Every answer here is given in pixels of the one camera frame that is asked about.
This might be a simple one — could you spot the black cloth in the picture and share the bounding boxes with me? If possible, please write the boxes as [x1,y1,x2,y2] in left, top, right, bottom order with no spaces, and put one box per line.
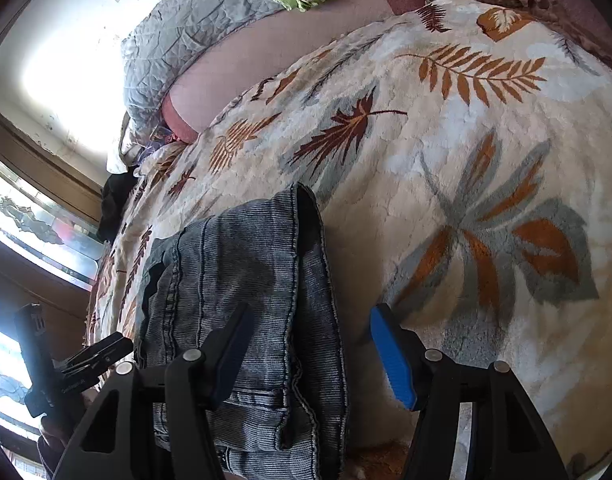
[98,172,139,243]

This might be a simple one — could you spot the person's left hand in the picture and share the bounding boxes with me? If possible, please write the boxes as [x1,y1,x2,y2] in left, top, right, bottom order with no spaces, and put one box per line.
[38,412,75,467]

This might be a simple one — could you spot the patterned glass window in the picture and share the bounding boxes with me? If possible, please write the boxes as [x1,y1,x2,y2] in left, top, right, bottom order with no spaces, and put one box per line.
[0,160,104,291]

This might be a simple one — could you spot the blue denim pants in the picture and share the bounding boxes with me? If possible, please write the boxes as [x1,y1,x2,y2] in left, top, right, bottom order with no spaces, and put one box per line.
[133,181,349,480]

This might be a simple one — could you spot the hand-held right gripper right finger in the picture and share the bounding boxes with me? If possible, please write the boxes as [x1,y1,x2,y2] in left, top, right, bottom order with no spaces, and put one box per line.
[368,303,569,480]

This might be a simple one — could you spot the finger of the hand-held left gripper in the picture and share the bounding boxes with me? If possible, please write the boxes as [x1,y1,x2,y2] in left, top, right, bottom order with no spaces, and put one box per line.
[60,331,135,377]

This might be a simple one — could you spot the cream leaf-print blanket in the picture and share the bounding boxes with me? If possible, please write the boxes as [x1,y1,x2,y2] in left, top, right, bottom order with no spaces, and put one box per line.
[83,0,612,480]

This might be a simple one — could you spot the grey quilted bedspread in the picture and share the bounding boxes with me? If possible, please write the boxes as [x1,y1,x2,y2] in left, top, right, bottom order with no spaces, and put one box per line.
[120,0,287,131]

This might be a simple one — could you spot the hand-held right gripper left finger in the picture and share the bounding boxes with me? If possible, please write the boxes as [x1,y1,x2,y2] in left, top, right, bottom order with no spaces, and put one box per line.
[50,302,255,480]

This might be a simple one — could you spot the pink bed sheet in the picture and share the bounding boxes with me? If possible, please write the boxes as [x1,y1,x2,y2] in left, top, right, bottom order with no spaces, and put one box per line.
[163,0,427,143]

